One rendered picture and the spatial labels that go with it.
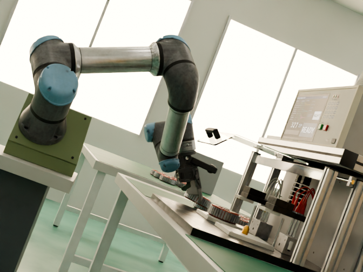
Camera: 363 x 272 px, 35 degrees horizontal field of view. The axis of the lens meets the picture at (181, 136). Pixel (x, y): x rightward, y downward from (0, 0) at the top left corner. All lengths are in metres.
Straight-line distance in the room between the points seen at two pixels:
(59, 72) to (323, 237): 0.96
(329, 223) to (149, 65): 0.77
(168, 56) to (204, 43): 4.72
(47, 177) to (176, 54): 0.59
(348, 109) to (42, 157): 0.94
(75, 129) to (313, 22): 5.42
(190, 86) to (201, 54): 4.73
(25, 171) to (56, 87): 0.26
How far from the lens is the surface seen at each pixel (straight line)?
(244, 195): 2.04
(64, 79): 1.78
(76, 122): 1.99
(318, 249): 1.92
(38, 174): 1.78
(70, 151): 1.90
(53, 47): 1.88
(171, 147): 2.12
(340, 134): 1.78
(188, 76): 1.90
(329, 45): 7.20
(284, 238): 1.84
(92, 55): 1.90
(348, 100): 1.82
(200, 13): 6.69
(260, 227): 2.05
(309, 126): 1.98
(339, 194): 1.91
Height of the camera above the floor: 0.93
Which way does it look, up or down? 2 degrees up
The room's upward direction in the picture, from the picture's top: 21 degrees clockwise
